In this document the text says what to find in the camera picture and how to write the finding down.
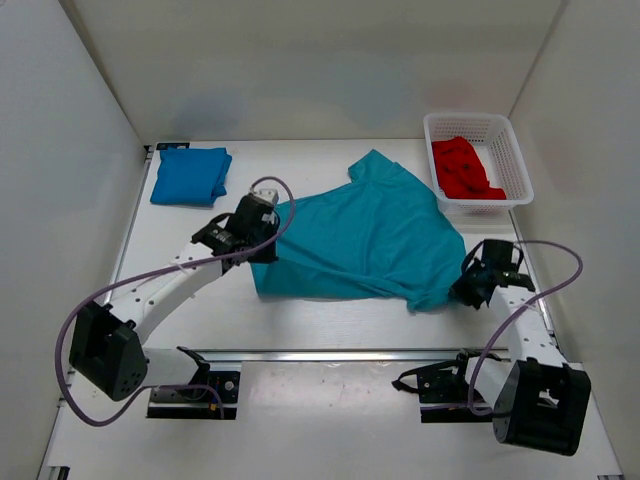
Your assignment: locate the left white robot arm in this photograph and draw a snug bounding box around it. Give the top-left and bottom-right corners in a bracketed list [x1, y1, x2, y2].
[69, 217, 278, 401]

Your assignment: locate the dark label sticker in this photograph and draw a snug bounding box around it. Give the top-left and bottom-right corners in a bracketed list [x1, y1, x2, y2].
[155, 142, 190, 151]

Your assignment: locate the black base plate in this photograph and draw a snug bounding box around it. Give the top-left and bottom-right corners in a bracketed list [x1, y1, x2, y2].
[146, 363, 241, 421]
[417, 368, 493, 424]

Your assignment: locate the red t shirt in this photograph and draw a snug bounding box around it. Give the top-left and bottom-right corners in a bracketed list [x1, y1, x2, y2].
[431, 136, 506, 200]

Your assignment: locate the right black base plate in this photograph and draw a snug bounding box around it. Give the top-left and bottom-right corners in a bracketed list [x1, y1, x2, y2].
[417, 368, 493, 424]

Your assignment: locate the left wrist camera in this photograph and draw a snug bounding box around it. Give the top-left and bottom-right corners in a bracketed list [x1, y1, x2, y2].
[190, 187, 281, 251]

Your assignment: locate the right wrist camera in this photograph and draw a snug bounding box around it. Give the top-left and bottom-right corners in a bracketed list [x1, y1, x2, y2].
[498, 271, 535, 292]

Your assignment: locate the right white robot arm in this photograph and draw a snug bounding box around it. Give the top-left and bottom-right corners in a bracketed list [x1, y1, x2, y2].
[392, 239, 591, 456]

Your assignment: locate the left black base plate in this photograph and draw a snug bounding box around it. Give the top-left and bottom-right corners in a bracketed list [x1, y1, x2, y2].
[146, 363, 241, 421]

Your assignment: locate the teal t shirt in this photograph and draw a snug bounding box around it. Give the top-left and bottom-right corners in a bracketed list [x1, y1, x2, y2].
[251, 150, 466, 311]

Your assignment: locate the white plastic basket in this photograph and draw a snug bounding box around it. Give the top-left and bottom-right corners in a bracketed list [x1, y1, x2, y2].
[423, 112, 534, 214]

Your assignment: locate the blue t shirt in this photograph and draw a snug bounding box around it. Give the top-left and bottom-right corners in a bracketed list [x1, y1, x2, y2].
[150, 147, 232, 207]

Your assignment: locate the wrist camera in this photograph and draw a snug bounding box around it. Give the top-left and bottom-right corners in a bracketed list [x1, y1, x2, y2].
[190, 187, 281, 251]
[498, 271, 535, 292]

